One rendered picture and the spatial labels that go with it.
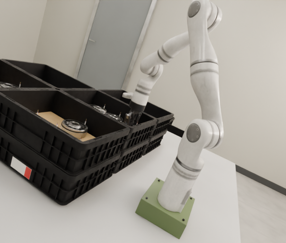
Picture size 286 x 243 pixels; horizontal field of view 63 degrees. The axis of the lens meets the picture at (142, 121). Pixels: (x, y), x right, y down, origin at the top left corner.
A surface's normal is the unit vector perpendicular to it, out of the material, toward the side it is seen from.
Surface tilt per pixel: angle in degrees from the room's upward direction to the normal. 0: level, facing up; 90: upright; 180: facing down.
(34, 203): 0
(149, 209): 90
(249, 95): 90
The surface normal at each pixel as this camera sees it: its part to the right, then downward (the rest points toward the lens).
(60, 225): 0.35, -0.89
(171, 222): -0.34, 0.15
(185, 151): -0.81, -0.08
